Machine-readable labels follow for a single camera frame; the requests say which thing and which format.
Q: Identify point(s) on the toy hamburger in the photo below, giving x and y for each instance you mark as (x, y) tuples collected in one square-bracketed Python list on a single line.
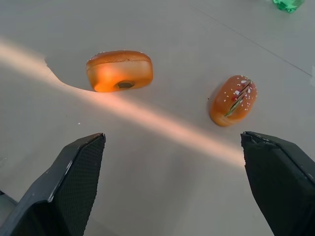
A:
[(233, 100)]

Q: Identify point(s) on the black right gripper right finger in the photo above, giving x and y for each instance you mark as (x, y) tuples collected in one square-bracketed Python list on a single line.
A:
[(278, 182)]

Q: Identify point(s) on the plain orange bread bun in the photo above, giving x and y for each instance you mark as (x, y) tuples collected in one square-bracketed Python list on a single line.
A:
[(120, 71)]

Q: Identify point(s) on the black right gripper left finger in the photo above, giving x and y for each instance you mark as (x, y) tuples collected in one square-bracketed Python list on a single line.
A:
[(73, 177)]

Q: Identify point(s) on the green plastic bottle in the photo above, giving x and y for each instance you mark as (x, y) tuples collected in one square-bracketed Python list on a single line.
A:
[(288, 4)]

